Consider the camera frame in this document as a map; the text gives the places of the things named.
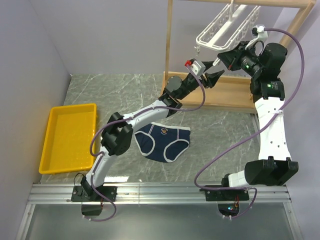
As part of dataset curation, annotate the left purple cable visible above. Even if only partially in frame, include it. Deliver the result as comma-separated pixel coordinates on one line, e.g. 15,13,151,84
83,67,207,222

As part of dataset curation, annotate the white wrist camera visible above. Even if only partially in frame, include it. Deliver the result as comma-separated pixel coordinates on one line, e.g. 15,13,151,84
184,59,206,77
245,25,268,50

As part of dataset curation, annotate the navy blue underwear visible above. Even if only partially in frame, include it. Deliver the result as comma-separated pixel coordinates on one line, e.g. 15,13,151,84
134,122,191,163

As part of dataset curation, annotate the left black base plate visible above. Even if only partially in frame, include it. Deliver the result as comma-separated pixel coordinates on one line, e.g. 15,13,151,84
71,185,117,202

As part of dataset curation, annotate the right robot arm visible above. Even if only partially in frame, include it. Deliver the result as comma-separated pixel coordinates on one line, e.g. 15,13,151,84
218,41,299,200

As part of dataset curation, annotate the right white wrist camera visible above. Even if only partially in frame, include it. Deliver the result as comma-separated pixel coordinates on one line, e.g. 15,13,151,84
245,25,268,50

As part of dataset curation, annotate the white clip hanger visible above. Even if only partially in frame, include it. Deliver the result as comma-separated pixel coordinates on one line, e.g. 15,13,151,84
194,0,261,55

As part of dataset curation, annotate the aluminium rail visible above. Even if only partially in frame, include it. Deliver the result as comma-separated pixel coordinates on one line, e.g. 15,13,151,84
27,182,291,205

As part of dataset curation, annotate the wooden hanging rack frame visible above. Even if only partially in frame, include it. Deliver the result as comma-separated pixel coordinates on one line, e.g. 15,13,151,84
162,0,316,114

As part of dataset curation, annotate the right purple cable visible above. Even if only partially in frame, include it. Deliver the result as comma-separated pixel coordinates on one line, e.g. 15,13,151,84
194,27,305,220

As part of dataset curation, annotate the yellow plastic tray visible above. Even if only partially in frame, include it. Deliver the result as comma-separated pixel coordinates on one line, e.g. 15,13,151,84
38,103,97,175

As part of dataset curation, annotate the purple cable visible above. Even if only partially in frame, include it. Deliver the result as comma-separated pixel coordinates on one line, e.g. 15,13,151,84
83,67,207,222
194,27,305,220

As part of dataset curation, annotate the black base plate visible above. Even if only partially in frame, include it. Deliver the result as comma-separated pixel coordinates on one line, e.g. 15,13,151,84
199,188,250,202
71,185,117,202

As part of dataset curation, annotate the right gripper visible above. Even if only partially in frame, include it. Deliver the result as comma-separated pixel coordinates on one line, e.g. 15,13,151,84
218,41,263,78

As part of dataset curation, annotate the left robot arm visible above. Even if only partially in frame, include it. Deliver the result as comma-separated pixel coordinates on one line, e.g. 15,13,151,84
80,59,224,202

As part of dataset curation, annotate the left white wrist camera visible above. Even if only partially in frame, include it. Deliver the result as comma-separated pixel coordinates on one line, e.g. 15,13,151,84
184,59,206,77

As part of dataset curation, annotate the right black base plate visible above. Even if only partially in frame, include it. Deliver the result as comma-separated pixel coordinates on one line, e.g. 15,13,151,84
199,188,250,202

